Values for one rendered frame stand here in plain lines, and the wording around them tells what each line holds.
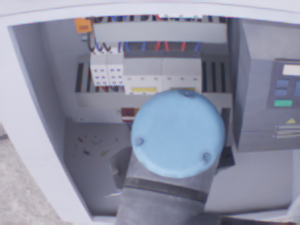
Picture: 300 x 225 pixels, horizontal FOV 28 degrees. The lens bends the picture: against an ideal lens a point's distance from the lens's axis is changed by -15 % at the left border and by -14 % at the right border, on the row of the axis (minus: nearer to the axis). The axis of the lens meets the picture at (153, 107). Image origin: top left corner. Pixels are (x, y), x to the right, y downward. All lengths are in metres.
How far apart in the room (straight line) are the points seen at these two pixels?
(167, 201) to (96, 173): 0.43
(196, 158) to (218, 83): 0.24
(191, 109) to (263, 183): 0.43
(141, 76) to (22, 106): 0.19
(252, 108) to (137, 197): 0.15
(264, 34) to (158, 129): 0.16
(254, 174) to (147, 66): 0.36
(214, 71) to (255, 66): 0.30
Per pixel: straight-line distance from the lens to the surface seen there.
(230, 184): 1.05
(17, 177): 1.81
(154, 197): 0.65
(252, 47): 0.57
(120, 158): 0.82
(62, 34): 0.85
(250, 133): 0.71
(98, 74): 0.80
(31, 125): 0.69
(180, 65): 0.78
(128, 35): 0.74
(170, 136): 0.64
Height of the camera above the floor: 1.64
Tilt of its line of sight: 63 degrees down
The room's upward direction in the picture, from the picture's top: 6 degrees counter-clockwise
